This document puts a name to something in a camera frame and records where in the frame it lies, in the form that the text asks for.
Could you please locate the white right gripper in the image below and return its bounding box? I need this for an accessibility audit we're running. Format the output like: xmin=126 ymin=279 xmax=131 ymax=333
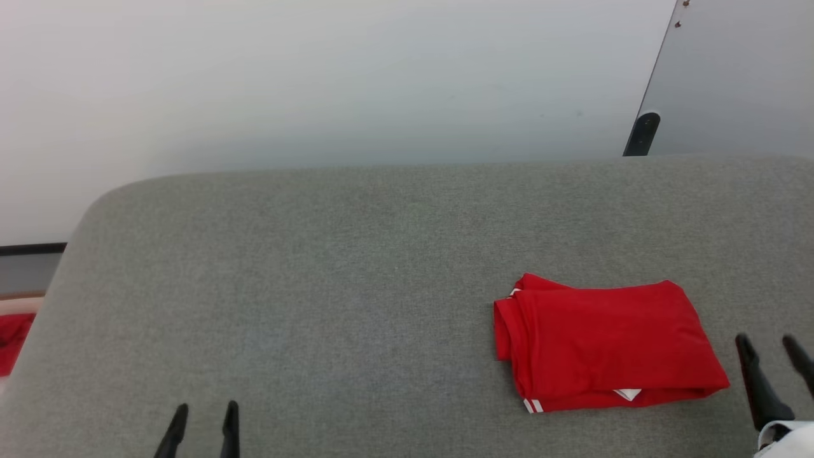
xmin=735 ymin=333 xmax=814 ymax=458

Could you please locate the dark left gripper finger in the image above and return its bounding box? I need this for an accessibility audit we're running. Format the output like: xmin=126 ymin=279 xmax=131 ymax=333
xmin=155 ymin=403 xmax=190 ymax=458
xmin=219 ymin=399 xmax=241 ymax=458

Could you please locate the red and white garment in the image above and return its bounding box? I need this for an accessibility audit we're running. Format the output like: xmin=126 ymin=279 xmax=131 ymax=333
xmin=493 ymin=272 xmax=731 ymax=415

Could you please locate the red cloth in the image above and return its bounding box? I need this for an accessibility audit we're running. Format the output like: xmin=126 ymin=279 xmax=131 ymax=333
xmin=0 ymin=312 xmax=38 ymax=378

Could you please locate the black baseboard strip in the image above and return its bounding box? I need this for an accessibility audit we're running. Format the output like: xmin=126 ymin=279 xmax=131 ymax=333
xmin=0 ymin=242 xmax=68 ymax=257

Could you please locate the black panel foot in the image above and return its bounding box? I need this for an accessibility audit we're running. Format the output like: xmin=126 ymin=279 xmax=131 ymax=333
xmin=623 ymin=111 xmax=661 ymax=157

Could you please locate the grey partition panel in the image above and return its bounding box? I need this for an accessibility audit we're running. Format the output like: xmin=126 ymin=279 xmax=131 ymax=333
xmin=636 ymin=0 xmax=814 ymax=158

